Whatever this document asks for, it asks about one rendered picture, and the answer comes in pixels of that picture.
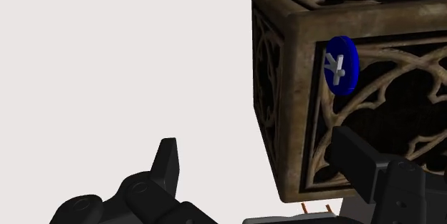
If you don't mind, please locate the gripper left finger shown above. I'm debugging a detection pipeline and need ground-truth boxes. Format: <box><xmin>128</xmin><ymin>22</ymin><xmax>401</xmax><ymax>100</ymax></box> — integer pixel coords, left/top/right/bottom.
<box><xmin>49</xmin><ymin>137</ymin><xmax>219</xmax><ymax>224</ymax></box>

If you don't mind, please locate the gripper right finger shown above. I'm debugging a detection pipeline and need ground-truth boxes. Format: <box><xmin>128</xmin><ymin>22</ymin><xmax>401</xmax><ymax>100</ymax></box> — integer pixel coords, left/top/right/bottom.
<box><xmin>327</xmin><ymin>126</ymin><xmax>447</xmax><ymax>224</ymax></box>

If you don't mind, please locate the blue round clock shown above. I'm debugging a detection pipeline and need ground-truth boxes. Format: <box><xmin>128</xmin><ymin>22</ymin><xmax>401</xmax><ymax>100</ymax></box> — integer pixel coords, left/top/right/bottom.
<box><xmin>323</xmin><ymin>35</ymin><xmax>360</xmax><ymax>97</ymax></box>

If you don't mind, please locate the ornate carved brown box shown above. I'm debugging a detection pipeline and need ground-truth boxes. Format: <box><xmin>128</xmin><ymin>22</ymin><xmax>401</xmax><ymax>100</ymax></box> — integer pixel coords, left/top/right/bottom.
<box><xmin>251</xmin><ymin>0</ymin><xmax>447</xmax><ymax>203</ymax></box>

